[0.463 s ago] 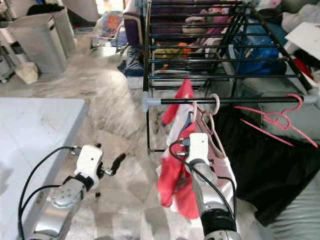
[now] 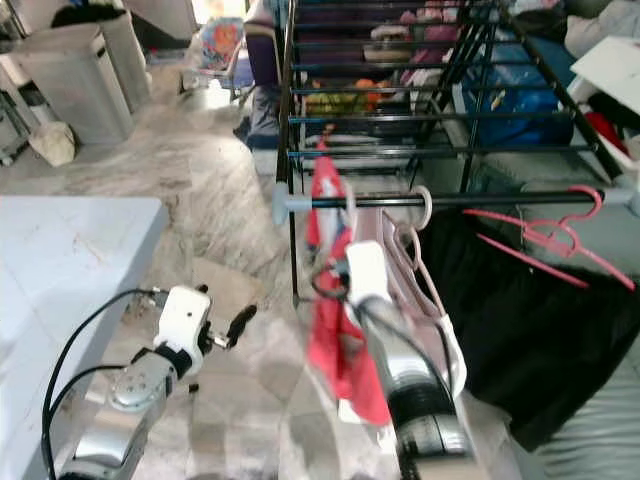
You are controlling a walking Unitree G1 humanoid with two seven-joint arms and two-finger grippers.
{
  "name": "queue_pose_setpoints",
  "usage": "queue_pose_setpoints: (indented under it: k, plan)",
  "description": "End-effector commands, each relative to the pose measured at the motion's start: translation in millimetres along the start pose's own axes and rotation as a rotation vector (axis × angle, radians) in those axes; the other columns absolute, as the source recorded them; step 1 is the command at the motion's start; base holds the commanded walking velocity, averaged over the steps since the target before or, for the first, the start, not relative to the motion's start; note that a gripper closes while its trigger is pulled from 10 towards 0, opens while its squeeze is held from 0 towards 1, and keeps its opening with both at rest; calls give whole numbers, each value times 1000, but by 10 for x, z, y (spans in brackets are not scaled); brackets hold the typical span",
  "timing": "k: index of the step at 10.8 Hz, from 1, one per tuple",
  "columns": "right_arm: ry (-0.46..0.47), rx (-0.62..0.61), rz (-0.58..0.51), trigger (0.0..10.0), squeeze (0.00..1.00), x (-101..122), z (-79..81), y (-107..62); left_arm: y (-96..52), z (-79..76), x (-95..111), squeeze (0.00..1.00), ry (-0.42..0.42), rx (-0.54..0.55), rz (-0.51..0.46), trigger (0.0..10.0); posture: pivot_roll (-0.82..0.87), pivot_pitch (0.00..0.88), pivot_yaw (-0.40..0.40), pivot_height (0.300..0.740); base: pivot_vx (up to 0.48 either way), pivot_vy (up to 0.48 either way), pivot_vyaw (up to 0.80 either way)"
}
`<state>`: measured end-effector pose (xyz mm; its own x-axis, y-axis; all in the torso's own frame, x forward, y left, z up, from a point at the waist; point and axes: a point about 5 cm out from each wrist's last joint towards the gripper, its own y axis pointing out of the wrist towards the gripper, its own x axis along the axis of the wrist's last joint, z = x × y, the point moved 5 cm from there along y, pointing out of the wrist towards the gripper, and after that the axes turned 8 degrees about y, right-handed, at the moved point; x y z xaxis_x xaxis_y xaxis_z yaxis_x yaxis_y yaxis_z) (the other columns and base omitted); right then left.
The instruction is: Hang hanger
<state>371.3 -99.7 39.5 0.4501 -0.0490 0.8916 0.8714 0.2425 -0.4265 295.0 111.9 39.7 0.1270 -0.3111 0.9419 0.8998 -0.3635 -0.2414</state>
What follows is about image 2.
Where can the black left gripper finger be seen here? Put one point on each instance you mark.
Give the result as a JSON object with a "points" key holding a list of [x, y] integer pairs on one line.
{"points": [[244, 320]]}

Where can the white red navy-trimmed jersey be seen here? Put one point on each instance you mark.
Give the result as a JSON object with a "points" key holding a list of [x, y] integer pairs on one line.
{"points": [[335, 350]]}

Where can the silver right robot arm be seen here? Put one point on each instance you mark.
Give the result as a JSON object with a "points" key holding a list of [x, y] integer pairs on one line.
{"points": [[420, 390]]}

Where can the flat cardboard sheet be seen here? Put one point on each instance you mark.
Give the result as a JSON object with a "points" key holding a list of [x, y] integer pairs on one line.
{"points": [[220, 285]]}

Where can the white plastic folding table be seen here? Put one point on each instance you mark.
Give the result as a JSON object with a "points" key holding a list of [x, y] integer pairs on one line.
{"points": [[60, 300]]}

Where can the navy blue cloth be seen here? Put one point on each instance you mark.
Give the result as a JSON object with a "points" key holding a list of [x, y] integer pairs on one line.
{"points": [[260, 120]]}

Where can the black metal clothes rack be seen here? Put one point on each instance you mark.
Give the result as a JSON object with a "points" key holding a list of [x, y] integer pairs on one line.
{"points": [[510, 197]]}

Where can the black garment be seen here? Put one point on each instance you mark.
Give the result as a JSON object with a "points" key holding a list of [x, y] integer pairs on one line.
{"points": [[540, 330]]}

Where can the purple chair yellow trim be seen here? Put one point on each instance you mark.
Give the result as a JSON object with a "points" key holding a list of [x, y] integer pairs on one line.
{"points": [[263, 50]]}

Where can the beige cloth bag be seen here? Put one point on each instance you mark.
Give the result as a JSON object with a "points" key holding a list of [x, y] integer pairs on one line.
{"points": [[52, 145]]}

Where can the colourful printed kids tub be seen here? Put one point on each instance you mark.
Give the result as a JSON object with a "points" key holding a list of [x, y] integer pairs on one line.
{"points": [[222, 45]]}

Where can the white plastic bin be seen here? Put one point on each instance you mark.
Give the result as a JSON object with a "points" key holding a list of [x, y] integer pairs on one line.
{"points": [[80, 90], [135, 55]]}

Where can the white shelving rack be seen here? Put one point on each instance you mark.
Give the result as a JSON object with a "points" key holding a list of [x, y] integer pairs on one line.
{"points": [[12, 110]]}

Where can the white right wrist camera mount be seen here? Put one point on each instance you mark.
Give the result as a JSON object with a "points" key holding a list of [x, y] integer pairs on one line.
{"points": [[368, 270]]}

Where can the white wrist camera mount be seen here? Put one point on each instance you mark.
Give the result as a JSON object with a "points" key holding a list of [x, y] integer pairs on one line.
{"points": [[185, 320], [368, 270]]}

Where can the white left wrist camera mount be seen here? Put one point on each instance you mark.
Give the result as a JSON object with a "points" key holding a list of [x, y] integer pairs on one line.
{"points": [[185, 320]]}

